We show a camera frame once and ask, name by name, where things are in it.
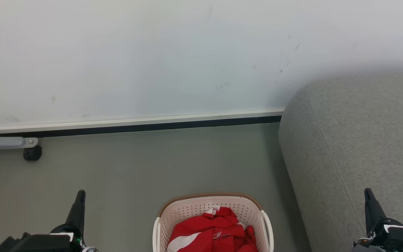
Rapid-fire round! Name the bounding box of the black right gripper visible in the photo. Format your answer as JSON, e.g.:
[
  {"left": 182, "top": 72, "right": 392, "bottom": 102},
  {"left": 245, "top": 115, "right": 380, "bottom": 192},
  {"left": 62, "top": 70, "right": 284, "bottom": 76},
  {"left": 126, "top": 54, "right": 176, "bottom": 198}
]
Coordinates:
[{"left": 353, "top": 188, "right": 403, "bottom": 252}]

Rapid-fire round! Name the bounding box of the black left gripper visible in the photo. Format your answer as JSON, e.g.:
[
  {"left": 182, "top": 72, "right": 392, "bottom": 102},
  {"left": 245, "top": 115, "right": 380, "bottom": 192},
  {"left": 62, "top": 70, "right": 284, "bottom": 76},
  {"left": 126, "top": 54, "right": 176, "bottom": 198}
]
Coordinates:
[{"left": 0, "top": 190, "right": 86, "bottom": 252}]

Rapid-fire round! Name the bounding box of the red jersey with white bands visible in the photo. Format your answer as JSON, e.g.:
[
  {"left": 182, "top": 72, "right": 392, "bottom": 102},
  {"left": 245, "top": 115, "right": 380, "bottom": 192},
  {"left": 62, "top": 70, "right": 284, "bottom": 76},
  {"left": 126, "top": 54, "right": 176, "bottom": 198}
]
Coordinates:
[{"left": 167, "top": 206, "right": 248, "bottom": 252}]

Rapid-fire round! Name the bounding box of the grey fabric sofa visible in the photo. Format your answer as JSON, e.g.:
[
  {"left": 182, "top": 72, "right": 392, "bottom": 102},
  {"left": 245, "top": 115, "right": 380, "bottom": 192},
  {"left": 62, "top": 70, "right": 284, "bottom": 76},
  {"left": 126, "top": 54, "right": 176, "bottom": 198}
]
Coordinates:
[{"left": 278, "top": 72, "right": 403, "bottom": 252}]

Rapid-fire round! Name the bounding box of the black caster wheel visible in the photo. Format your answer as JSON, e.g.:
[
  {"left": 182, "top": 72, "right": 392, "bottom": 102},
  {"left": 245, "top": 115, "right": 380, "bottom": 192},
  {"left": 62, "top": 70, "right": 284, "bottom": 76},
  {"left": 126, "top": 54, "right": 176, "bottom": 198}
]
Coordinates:
[{"left": 23, "top": 145, "right": 42, "bottom": 161}]

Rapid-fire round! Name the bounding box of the grey metal stand leg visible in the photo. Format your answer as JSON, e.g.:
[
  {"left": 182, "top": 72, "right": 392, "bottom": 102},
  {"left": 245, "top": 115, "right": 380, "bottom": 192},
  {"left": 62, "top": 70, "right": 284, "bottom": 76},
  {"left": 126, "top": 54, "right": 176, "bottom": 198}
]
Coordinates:
[{"left": 0, "top": 129, "right": 38, "bottom": 151}]

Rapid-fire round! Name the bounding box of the white and black baseboard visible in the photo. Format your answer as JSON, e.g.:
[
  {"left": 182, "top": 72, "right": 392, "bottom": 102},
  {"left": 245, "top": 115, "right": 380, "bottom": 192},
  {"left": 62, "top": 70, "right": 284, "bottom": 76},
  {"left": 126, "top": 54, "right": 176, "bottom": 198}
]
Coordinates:
[{"left": 0, "top": 109, "right": 285, "bottom": 138}]

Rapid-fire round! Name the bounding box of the white perforated laundry basket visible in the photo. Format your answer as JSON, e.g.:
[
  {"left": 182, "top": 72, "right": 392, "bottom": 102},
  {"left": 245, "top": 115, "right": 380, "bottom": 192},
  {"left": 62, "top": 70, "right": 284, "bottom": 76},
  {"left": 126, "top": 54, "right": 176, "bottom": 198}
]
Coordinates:
[{"left": 153, "top": 192, "right": 274, "bottom": 252}]

